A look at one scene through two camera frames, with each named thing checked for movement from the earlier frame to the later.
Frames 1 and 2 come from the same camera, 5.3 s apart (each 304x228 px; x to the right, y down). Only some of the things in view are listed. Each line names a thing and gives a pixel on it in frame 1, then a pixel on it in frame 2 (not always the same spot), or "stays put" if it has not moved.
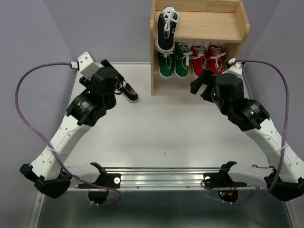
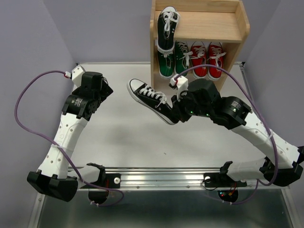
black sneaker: [167, 24] stays put
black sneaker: [128, 92] to [156, 101]
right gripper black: [205, 78] to [184, 95]
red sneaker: [198, 58] stays put
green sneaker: [182, 56] stays put
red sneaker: [215, 57] stays put
